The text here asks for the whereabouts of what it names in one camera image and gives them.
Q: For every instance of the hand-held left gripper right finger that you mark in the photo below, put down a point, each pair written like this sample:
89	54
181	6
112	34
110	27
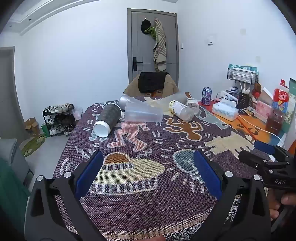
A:
207	173

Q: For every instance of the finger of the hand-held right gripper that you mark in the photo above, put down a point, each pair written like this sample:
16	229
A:
263	146
254	160

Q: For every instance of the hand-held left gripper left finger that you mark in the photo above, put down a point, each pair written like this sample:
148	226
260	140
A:
90	171

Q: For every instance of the brown paper cup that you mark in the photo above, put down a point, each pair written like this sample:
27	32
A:
108	115

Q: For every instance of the small clear plastic cup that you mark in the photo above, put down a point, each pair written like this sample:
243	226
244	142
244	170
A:
193	105

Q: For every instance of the silver grey cup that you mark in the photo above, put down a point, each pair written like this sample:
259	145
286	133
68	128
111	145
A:
126	100

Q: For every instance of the tall frosted plastic cup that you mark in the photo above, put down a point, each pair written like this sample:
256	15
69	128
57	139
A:
175	98

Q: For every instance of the person's right hand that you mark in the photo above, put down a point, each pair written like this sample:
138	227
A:
274	205

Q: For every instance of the pink box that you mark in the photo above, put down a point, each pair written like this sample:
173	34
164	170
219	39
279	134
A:
263	110

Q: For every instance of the black utensil holder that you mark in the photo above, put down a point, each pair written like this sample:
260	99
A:
244	100

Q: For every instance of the green box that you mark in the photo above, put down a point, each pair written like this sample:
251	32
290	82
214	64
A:
291	104

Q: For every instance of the red snack bag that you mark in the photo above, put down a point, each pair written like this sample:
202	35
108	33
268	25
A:
280	97

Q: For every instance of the tissue pack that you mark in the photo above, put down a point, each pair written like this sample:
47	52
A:
224	111

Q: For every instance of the brown stuffed toy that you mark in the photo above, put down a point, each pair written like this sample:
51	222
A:
256	89

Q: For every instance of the printed blanket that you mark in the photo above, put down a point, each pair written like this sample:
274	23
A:
148	185

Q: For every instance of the black shoe rack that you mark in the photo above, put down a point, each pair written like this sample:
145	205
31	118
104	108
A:
59	119

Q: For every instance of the green round rug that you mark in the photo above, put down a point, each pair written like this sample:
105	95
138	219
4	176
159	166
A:
32	145

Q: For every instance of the white power strip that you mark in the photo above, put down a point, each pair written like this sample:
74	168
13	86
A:
225	95

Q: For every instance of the yellow label plastic bottle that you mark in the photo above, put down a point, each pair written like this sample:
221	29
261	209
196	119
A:
180	110

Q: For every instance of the cardboard box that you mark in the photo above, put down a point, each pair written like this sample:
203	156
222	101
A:
31	126

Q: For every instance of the purple drink can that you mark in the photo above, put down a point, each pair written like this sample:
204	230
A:
207	96

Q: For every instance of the grey sofa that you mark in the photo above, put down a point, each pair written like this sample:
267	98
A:
13	157

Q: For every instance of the teal packet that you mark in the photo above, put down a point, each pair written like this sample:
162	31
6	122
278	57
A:
242	67

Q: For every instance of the green cloth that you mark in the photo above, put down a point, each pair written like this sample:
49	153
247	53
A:
11	197

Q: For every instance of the cream plastic bag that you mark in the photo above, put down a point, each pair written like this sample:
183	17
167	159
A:
159	104

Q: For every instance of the beige chair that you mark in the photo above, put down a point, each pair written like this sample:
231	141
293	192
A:
172	85

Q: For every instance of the black cloth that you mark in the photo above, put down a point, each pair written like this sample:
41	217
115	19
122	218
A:
151	81

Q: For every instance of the plaid scarf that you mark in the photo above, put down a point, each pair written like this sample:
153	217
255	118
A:
160	46

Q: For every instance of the grey door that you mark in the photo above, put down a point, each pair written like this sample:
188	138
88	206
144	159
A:
143	46

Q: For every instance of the green plush toy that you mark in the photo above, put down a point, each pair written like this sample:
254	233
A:
152	31

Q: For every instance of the black hat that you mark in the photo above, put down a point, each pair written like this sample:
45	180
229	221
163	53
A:
145	25

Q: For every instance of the white wall switch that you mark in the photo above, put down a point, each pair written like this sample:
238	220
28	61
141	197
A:
211	39

